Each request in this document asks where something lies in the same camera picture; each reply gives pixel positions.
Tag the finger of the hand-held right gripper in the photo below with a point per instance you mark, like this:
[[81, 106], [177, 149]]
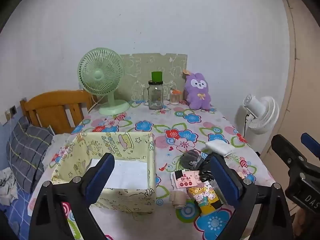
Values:
[[287, 150], [311, 142]]

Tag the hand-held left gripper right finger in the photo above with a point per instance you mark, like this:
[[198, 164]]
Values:
[[225, 180]]

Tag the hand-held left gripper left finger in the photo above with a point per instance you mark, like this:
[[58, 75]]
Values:
[[103, 172]]

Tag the white towel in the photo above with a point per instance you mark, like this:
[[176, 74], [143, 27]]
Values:
[[220, 148]]

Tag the yellow fabric storage box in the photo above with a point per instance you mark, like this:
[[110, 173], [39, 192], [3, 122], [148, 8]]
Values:
[[130, 145]]

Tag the black glossy packet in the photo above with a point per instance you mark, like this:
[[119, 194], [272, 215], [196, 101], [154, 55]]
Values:
[[206, 170]]

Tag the yellow cartoon packet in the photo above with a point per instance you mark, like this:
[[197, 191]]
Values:
[[202, 197]]

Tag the pink wipes packet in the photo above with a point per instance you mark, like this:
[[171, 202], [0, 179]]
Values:
[[186, 180]]

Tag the white standing fan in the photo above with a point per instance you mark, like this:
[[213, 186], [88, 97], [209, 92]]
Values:
[[262, 112]]

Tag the beige rolled cloth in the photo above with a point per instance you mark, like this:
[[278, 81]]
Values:
[[178, 199]]

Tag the beige wooden door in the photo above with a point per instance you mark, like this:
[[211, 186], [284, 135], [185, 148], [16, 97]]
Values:
[[300, 80]]

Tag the floral tablecloth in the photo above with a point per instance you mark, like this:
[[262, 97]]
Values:
[[170, 125]]

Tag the grey plaid pillow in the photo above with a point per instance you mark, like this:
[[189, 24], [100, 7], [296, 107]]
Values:
[[27, 152]]

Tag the glass jar mug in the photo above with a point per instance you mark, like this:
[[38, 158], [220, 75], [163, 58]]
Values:
[[155, 97]]

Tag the purple plush bunny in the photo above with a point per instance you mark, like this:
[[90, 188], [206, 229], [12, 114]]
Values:
[[198, 92]]

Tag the blue checked bedsheet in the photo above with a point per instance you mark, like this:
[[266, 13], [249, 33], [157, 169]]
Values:
[[17, 212]]

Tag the cotton swab jar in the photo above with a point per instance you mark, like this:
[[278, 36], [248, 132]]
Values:
[[175, 98]]

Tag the white crumpled printed cloth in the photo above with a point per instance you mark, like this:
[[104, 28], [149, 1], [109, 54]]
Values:
[[7, 185]]

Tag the green desk fan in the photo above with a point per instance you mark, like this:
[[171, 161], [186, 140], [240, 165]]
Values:
[[97, 75]]

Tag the green plastic cup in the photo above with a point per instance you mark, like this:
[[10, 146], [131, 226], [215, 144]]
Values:
[[156, 77]]

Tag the green patterned foam mat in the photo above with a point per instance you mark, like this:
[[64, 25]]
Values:
[[140, 65]]

